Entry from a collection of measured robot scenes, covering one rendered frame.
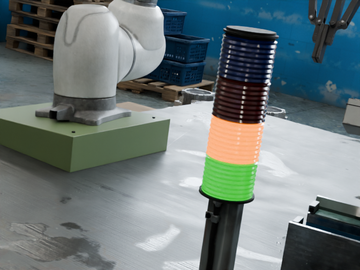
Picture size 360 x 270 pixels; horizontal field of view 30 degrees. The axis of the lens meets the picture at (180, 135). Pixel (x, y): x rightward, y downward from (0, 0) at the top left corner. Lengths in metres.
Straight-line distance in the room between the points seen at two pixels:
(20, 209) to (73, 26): 0.53
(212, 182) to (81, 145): 0.79
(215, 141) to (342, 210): 0.43
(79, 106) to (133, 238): 0.52
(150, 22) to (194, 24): 6.41
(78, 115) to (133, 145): 0.15
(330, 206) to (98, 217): 0.43
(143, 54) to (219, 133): 1.06
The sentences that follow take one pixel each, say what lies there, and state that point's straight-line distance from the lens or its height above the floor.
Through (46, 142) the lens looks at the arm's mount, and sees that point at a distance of 1.54.
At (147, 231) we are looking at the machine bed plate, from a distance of 1.23.
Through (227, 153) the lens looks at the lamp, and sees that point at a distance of 0.73.
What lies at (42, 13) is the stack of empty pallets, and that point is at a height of 0.50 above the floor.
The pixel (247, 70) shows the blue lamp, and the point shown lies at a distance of 0.71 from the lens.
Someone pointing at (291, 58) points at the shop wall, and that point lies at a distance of 7.49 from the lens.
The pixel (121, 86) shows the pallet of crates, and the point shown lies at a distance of 6.57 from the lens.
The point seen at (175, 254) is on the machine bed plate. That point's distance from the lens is 1.16.
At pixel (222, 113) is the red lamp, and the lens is 0.72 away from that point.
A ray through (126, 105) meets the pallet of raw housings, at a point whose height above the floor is 0.35.
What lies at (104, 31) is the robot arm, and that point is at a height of 1.09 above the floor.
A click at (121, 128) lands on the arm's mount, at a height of 0.88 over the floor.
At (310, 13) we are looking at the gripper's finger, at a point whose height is 1.21.
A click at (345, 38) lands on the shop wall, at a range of 7.22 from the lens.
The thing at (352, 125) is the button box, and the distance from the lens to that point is 1.24.
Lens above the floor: 1.28
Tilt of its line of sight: 14 degrees down
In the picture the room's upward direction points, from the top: 7 degrees clockwise
